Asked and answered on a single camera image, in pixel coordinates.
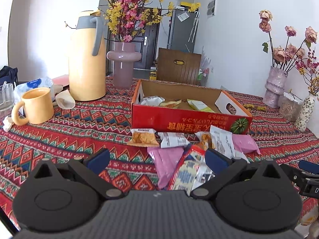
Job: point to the grey refrigerator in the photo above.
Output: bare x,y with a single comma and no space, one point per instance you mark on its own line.
179,37

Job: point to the pink textured vase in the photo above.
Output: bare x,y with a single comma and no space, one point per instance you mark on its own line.
274,87

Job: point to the paper note on refrigerator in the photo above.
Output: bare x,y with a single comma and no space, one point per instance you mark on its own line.
183,17

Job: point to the yellow thermos jug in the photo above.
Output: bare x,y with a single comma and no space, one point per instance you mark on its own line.
84,74

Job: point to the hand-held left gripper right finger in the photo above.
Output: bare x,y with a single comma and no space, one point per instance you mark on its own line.
216,160

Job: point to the crumpled white tissue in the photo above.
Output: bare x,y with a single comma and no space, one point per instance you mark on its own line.
8,124

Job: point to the mauve glass vase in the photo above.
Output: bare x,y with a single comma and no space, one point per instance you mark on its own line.
123,69

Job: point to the green snack packet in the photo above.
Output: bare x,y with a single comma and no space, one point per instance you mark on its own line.
199,105

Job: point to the small floral ceramic vase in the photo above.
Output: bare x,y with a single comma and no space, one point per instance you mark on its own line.
305,114

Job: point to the wooden chair back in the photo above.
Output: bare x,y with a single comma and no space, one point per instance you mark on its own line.
174,72

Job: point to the yellow ceramic mug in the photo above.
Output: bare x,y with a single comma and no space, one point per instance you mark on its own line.
37,107

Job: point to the crumpled plastic water bottle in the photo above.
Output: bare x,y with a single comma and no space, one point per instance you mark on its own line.
33,83

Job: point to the glass storage jar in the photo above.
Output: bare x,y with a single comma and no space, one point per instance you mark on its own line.
289,109

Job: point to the red-edged patterned snack packet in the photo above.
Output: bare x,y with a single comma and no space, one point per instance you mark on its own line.
185,171

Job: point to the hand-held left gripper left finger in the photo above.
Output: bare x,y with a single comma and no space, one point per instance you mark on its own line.
98,159

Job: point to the dried pink roses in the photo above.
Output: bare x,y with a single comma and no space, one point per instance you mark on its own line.
279,54

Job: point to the red cardboard box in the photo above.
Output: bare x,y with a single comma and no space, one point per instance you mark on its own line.
174,120

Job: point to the white printed snack packet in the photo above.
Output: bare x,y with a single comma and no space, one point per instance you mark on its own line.
221,142
172,139

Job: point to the fallen yellow flower sprig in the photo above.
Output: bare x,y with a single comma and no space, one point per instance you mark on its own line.
254,107

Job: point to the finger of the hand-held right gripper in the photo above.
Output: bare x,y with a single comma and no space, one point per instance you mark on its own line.
310,166
297,178

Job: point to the pink and yellow blossom branches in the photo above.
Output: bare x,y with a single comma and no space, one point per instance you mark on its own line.
129,17

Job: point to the clear drinking glass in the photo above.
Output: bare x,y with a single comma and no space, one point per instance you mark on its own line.
6,97

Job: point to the grey wall panel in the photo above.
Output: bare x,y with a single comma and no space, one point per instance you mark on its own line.
211,7

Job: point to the dark entrance door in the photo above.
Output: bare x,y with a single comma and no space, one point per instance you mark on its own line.
149,54

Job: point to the black bag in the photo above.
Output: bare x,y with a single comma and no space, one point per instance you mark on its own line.
8,74

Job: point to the pink flat box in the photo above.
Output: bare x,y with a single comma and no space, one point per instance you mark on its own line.
61,79

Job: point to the yellow and red berry twigs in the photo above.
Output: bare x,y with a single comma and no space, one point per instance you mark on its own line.
311,79

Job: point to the patterned red tablecloth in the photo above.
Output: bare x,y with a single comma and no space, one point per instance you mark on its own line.
74,134

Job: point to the white folded umbrella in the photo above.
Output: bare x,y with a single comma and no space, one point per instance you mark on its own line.
194,27

